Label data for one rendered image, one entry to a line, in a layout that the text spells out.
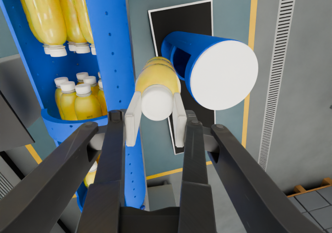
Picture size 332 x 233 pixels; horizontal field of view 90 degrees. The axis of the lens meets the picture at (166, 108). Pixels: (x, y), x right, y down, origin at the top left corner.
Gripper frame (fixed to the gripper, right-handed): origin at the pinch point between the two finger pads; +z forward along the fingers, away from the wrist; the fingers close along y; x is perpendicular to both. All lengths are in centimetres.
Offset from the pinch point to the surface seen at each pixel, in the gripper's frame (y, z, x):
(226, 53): 24, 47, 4
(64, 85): -27.0, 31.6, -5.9
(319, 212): 249, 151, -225
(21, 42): -35.9, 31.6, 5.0
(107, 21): -11.8, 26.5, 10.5
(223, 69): 24, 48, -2
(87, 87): -19.4, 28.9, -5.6
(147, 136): -12, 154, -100
